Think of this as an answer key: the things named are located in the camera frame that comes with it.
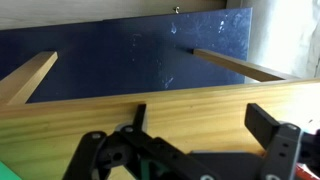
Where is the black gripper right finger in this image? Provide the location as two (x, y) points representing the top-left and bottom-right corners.
(244, 103), (303, 180)

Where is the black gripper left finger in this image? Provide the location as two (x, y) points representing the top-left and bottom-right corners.
(62, 103), (222, 180)

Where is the green plastic box with lid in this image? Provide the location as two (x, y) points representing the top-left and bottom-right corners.
(0, 159), (23, 180)

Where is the red woven plastic basket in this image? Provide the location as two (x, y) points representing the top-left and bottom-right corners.
(294, 164), (320, 180)

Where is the light wooden table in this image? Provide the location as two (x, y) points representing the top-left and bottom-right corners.
(0, 48), (320, 180)

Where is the dark blue floor rug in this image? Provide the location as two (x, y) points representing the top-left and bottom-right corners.
(0, 7), (254, 104)

